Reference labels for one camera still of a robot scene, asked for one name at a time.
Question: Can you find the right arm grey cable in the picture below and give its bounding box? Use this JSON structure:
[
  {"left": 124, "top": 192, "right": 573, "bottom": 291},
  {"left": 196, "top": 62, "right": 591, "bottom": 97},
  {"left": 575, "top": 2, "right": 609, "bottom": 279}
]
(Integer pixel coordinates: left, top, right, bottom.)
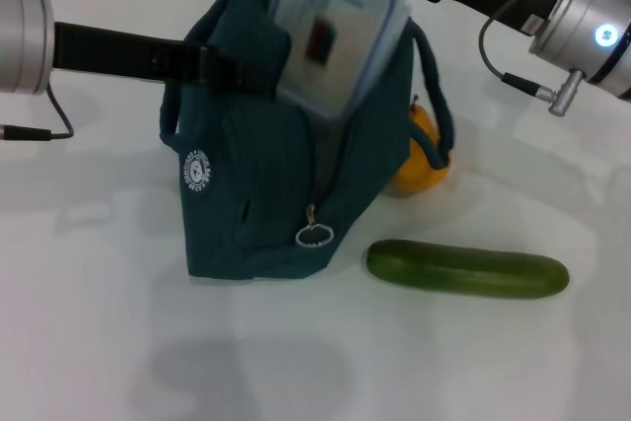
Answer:
[{"left": 478, "top": 0, "right": 588, "bottom": 116}]

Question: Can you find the teal insulated lunch bag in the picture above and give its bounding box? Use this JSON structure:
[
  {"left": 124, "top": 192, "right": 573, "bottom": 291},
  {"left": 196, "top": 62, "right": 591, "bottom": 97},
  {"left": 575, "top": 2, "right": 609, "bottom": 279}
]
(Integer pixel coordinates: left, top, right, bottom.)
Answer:
[{"left": 158, "top": 0, "right": 455, "bottom": 284}]

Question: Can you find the left arm grey cable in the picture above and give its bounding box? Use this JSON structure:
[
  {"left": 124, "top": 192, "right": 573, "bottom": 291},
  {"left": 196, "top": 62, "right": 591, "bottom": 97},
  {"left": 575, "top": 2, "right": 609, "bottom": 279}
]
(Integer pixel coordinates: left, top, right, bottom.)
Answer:
[{"left": 0, "top": 83, "right": 76, "bottom": 142}]

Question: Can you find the clear plastic food container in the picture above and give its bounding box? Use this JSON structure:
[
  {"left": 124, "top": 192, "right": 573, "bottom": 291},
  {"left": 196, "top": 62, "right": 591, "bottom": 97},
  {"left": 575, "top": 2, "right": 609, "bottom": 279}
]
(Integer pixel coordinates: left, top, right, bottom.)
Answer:
[{"left": 269, "top": 0, "right": 413, "bottom": 120}]

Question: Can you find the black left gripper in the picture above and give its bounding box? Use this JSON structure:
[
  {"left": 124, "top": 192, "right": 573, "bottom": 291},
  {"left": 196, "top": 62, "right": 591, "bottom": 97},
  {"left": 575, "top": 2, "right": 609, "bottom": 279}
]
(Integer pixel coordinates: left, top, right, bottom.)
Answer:
[{"left": 51, "top": 20, "right": 293, "bottom": 96}]

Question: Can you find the green cucumber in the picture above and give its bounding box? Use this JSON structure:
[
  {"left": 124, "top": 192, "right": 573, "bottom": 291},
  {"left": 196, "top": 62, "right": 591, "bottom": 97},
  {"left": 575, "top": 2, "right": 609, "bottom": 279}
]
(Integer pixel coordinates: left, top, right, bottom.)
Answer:
[{"left": 366, "top": 239, "right": 571, "bottom": 300}]

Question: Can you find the yellow pear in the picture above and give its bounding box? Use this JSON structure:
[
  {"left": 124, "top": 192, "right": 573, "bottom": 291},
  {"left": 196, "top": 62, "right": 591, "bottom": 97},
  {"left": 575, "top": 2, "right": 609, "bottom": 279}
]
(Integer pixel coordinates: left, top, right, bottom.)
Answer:
[{"left": 388, "top": 95, "right": 453, "bottom": 197}]

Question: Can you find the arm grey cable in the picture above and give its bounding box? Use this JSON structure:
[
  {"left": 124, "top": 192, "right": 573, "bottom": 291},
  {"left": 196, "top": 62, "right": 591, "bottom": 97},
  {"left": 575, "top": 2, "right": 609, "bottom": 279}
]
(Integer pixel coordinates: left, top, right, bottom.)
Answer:
[
  {"left": 0, "top": 83, "right": 76, "bottom": 142},
  {"left": 478, "top": 0, "right": 588, "bottom": 116}
]

